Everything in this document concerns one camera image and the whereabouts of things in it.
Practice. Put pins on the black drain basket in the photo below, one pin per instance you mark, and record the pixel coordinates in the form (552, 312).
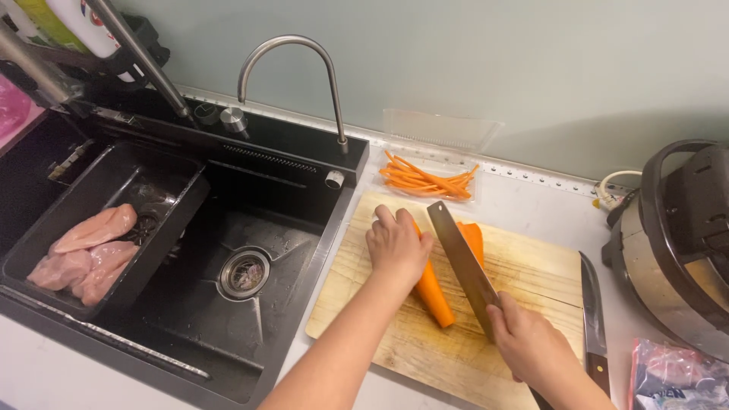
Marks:
(102, 228)

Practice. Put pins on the clear plastic tray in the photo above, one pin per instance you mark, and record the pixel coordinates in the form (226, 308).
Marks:
(435, 151)

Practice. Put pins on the person's left hand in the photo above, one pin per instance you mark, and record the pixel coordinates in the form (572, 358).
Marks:
(396, 250)

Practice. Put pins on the curved steel faucet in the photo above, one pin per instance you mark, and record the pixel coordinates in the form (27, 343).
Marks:
(307, 79)

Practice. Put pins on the wooden cutting board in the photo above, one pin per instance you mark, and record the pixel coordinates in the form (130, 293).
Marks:
(455, 319)

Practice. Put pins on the black and steel rice cooker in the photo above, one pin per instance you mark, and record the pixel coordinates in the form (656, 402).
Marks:
(672, 245)

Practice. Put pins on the straight steel faucet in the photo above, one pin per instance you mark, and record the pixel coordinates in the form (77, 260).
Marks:
(142, 60)

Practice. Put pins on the black rack with bottles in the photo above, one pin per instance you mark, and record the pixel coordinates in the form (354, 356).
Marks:
(62, 40)

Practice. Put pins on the pile of carrot strips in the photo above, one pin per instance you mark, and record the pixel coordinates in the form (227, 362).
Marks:
(427, 179)

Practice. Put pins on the person's right hand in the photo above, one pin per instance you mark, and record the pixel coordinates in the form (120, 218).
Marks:
(529, 344)

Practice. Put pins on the steel round sink knob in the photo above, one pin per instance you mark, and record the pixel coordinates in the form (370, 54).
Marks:
(233, 120)

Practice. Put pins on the flat orange carrot slice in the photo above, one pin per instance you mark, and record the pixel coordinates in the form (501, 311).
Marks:
(472, 242)

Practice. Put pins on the steel sink drain strainer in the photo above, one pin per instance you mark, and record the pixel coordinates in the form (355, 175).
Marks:
(245, 274)

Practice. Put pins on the printed plastic bag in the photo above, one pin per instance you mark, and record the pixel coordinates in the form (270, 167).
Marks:
(678, 378)

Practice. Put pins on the raw chicken breast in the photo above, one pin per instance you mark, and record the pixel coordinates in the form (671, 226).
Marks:
(97, 228)
(102, 273)
(60, 270)

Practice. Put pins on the steel cleaver knife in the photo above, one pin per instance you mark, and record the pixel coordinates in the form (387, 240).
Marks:
(464, 267)

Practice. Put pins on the pink plastic bag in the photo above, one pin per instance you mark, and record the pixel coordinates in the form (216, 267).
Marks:
(12, 108)

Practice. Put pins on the long orange carrot piece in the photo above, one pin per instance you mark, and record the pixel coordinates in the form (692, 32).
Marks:
(434, 296)

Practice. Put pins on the black kitchen sink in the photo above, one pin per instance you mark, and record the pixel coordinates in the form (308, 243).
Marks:
(188, 245)

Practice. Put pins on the small steel sink button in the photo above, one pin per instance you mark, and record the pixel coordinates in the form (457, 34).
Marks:
(334, 179)

